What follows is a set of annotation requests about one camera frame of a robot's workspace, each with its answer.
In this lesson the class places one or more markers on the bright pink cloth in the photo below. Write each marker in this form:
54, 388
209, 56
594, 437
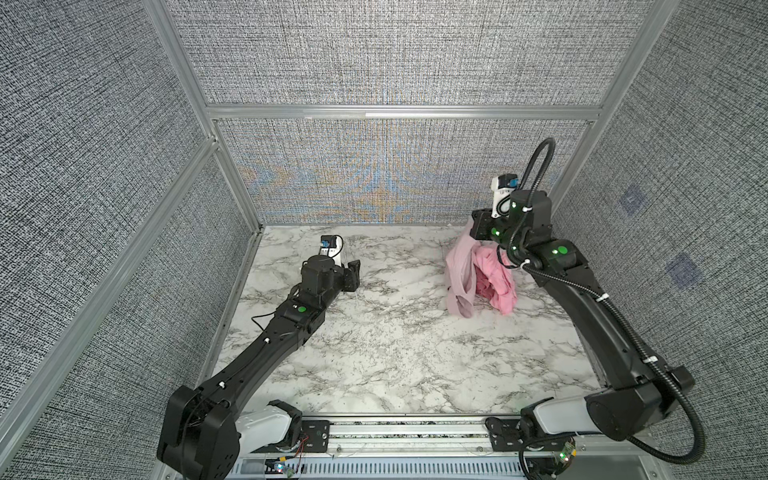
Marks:
494, 282

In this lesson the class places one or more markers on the pale mauve cloth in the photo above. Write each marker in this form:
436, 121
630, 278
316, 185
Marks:
460, 275

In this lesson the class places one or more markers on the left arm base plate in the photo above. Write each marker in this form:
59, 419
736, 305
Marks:
312, 436

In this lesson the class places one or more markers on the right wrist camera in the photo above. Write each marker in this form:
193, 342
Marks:
502, 188

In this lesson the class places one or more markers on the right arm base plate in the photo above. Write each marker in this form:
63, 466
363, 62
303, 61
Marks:
509, 435

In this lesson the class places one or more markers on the aluminium front rail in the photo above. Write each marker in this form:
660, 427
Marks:
432, 446

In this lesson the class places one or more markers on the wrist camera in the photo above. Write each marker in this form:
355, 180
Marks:
502, 188
331, 246

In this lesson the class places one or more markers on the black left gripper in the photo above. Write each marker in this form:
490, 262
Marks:
350, 276

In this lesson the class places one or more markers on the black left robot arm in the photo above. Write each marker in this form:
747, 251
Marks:
199, 438

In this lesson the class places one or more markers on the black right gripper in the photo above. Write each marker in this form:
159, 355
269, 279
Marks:
483, 219

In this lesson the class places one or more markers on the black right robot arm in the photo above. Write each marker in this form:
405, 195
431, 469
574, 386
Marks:
640, 388

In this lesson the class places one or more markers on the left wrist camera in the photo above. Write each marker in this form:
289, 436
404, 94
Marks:
331, 246

